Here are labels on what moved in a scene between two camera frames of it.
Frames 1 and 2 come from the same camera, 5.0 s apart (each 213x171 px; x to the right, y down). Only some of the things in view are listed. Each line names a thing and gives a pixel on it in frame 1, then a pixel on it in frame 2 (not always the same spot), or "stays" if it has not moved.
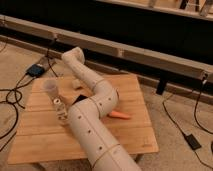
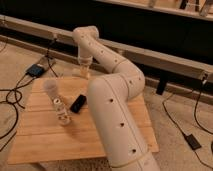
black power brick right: (194, 144) stays
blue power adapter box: (36, 70) stays
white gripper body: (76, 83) to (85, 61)
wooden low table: (39, 136) stays
